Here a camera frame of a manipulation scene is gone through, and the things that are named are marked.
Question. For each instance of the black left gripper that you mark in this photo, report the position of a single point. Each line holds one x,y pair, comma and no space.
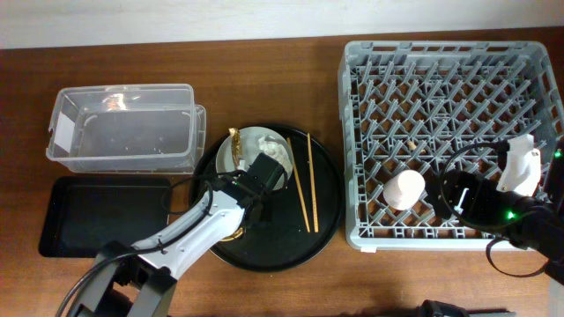
269,215

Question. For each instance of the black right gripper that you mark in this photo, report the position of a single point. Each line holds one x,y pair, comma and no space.
478,189

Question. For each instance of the yellow bowl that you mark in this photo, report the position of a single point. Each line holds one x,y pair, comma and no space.
234,236

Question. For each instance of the pink plastic cup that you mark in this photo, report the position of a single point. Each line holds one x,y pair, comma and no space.
404,190

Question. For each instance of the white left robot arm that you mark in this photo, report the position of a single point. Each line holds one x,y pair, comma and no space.
140,280

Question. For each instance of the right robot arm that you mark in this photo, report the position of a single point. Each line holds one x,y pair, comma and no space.
523,221

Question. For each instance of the small food crumb in rack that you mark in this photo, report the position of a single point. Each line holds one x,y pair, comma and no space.
411,145

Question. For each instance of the grey dishwasher rack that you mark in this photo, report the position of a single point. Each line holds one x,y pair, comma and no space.
442,95

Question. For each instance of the round black tray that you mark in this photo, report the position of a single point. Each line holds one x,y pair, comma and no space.
286,243

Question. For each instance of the left wooden chopstick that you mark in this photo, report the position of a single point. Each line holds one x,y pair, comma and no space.
299,189

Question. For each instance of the wooden chopstick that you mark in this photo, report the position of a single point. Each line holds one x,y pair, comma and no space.
312,183
299,189

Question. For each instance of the right wooden chopstick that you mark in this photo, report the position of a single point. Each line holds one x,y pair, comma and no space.
312,183

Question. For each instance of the crumpled white tissue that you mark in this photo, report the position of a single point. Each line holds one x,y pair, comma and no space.
272,148

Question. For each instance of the brown gold snack wrapper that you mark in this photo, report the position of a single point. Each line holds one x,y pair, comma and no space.
236,148

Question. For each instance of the grey plate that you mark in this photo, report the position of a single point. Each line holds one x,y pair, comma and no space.
249,142

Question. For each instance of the black object at bottom edge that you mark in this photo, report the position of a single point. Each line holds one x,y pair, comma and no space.
431,308

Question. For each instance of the clear plastic bin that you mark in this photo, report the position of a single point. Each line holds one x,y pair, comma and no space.
127,129

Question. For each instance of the black rectangular tray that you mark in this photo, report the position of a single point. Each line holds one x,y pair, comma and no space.
86,212

